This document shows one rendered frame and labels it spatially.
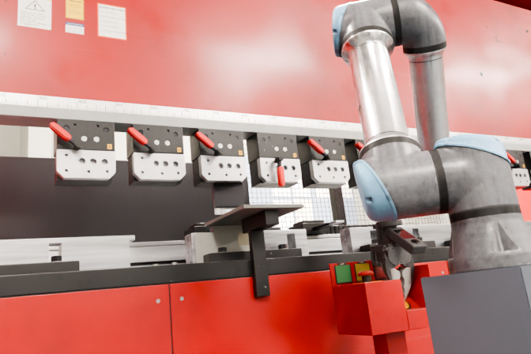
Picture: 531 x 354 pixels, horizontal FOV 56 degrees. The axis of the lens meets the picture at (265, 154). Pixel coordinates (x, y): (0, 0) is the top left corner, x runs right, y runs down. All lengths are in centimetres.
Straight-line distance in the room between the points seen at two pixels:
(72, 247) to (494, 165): 100
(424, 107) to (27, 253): 102
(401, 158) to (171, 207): 128
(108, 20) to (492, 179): 116
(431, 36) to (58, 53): 98
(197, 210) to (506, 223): 140
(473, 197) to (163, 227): 135
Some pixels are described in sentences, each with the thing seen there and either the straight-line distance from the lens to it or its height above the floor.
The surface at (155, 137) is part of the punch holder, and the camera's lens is 149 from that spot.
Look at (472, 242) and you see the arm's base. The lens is 89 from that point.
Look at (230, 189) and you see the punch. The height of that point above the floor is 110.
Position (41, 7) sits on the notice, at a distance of 160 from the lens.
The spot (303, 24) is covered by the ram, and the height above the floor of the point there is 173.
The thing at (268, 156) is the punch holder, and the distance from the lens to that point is 162.
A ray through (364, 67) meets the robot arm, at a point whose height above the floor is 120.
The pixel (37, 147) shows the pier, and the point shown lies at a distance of 361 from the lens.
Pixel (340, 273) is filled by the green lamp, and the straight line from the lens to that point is 140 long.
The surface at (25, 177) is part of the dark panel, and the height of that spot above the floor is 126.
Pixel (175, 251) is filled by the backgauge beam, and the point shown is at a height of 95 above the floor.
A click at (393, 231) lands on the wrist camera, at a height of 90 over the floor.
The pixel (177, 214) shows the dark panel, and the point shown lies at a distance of 203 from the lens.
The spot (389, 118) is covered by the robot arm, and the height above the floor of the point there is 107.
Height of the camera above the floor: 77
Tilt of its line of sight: 16 degrees up
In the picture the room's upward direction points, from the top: 6 degrees counter-clockwise
